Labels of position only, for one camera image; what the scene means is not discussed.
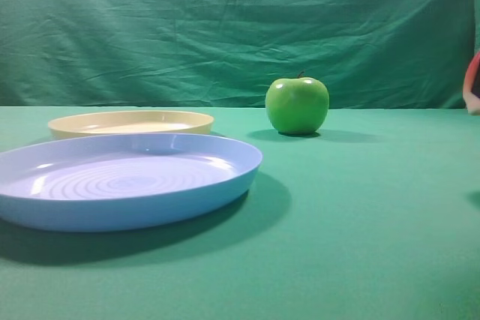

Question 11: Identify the green backdrop cloth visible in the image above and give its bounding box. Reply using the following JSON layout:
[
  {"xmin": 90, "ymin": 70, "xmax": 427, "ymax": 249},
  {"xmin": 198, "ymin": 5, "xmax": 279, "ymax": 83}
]
[{"xmin": 1, "ymin": 0, "xmax": 479, "ymax": 109}]

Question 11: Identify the yellow plastic plate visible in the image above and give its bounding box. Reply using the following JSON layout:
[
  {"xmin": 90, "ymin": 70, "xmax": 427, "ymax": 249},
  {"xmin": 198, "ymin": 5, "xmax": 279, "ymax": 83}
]
[{"xmin": 48, "ymin": 110, "xmax": 215, "ymax": 139}]

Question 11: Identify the blue plastic plate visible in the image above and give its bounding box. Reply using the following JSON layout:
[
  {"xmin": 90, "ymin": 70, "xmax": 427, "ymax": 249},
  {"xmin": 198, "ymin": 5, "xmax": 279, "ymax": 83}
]
[{"xmin": 1, "ymin": 133, "xmax": 263, "ymax": 232}]

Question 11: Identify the green table cloth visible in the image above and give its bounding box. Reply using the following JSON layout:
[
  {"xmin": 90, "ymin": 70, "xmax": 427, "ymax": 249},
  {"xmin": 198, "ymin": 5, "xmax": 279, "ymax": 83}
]
[{"xmin": 1, "ymin": 108, "xmax": 479, "ymax": 319}]

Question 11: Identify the green apple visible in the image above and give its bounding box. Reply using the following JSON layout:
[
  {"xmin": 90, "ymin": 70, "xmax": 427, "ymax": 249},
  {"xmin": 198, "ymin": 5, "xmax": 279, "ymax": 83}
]
[{"xmin": 265, "ymin": 73, "xmax": 330, "ymax": 136}]

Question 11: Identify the red yellow round bread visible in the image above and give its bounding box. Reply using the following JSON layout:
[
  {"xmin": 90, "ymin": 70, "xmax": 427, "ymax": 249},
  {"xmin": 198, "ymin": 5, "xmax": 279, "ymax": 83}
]
[{"xmin": 462, "ymin": 52, "xmax": 479, "ymax": 115}]

